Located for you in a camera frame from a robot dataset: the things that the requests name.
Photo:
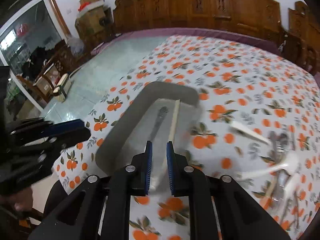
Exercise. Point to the left hand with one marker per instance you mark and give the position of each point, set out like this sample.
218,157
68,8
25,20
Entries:
21,201

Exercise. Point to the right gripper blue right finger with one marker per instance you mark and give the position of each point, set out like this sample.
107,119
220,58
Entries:
178,178

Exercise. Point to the cardboard boxes stack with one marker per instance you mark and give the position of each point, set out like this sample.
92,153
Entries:
93,16

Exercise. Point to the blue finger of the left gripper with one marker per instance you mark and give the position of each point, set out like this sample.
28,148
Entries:
61,141
66,126

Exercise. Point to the metal fork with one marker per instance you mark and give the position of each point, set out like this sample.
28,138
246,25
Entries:
280,150

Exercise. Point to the white plastic fork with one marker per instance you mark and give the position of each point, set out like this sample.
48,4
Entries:
244,129

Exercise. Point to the carved wooden bench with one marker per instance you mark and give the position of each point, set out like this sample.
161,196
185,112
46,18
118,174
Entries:
299,43

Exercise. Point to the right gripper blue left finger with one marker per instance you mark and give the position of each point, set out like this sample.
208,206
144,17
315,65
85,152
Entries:
142,174

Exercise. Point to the metal utensil in tray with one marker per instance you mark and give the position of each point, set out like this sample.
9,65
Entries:
162,113

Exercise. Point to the glass sliding door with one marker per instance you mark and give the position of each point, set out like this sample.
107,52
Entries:
25,26

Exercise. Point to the white ceramic spoon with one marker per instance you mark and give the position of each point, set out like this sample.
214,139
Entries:
289,164

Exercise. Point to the grey metal tray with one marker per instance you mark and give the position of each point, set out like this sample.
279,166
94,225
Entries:
129,135

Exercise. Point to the light chopstick in tray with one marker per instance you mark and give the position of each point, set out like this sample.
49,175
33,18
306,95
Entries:
170,130

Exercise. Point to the orange print tablecloth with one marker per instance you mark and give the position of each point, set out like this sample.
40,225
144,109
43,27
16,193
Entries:
233,81

